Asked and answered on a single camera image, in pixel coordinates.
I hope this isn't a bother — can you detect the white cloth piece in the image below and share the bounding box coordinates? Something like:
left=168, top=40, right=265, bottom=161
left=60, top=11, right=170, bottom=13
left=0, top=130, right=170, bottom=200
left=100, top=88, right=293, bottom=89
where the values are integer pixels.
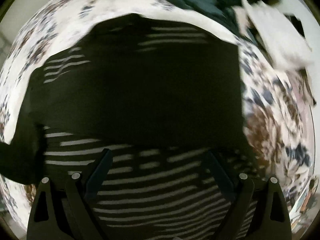
left=233, top=0, right=314, bottom=71

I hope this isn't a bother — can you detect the black white striped garment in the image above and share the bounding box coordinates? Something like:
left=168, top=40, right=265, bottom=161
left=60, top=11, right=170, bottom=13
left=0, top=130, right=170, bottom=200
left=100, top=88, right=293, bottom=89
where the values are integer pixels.
left=1, top=14, right=246, bottom=239

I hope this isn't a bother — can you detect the floral white bed sheet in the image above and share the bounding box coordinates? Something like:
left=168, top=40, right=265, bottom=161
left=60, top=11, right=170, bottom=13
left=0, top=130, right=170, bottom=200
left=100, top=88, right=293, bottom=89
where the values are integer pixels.
left=1, top=0, right=314, bottom=217

